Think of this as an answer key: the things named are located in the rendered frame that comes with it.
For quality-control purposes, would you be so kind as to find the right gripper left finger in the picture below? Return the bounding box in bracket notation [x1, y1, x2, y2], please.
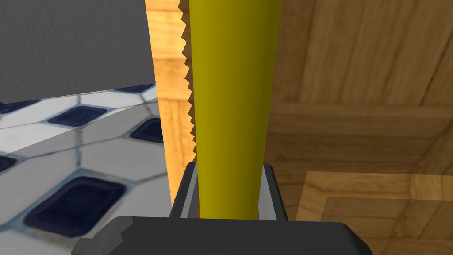
[169, 162, 200, 219]

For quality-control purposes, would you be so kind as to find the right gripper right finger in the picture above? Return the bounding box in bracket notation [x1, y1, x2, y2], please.
[257, 164, 288, 221]

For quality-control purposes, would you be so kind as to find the yellow bar handle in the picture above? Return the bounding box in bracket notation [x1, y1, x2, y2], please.
[188, 0, 283, 220]

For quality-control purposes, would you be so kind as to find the wooden cupboard door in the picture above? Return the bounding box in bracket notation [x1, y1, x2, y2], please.
[145, 0, 453, 255]

